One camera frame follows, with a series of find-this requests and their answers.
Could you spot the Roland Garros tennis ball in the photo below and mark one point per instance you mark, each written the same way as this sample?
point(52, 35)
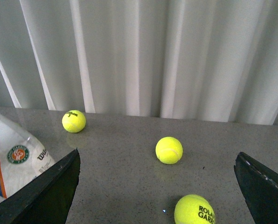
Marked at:
point(194, 209)

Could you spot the clear Wilson tennis ball can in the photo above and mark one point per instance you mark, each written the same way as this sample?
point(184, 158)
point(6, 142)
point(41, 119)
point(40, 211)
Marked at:
point(22, 158)

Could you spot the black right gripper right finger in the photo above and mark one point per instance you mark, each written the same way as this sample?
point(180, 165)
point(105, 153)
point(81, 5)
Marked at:
point(259, 186)

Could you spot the white pleated curtain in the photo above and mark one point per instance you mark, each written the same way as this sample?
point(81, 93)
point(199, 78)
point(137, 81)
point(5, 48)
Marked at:
point(214, 60)

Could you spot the plain yellow tennis ball centre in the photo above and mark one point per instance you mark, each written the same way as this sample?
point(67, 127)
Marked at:
point(169, 150)

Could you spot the Wilson 3 tennis ball back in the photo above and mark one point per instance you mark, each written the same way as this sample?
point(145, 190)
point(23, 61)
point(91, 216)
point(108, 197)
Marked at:
point(74, 121)

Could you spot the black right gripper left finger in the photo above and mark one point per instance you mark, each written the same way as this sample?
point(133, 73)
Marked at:
point(48, 198)

